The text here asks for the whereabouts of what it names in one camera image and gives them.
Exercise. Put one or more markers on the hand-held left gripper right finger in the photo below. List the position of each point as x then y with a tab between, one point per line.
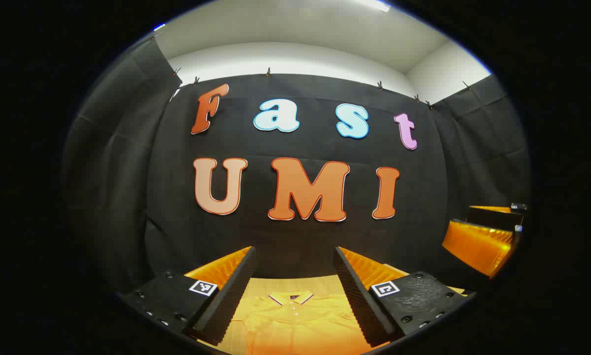
357	296

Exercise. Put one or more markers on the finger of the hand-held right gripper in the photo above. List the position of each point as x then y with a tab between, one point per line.
478	246
493	217

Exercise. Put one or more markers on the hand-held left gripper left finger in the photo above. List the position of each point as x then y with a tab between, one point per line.
231	291

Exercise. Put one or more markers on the orange T-shirt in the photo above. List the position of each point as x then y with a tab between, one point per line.
300	325

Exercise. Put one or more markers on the white ceiling light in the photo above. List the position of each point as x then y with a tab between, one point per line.
377	5

